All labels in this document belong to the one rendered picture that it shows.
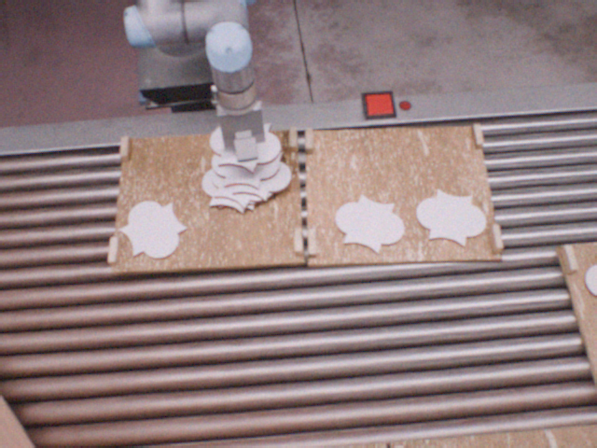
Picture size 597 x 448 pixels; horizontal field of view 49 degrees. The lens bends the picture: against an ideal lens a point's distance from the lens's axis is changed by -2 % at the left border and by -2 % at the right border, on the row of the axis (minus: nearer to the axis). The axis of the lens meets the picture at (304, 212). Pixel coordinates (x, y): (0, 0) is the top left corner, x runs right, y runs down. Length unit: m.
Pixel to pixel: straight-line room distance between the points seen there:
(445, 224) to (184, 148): 0.62
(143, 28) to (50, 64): 2.02
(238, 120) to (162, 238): 0.33
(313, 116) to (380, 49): 1.47
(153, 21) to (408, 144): 0.65
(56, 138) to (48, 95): 1.41
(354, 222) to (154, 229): 0.43
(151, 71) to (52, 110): 1.37
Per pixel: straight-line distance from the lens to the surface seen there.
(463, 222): 1.45
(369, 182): 1.49
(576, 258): 1.49
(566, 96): 1.77
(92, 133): 1.69
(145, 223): 1.47
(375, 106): 1.63
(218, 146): 1.39
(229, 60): 1.15
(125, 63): 3.13
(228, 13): 1.22
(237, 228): 1.44
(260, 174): 1.44
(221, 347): 1.35
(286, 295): 1.38
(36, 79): 3.21
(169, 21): 1.24
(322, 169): 1.51
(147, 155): 1.59
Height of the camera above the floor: 2.18
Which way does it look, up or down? 60 degrees down
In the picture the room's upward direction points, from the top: 3 degrees counter-clockwise
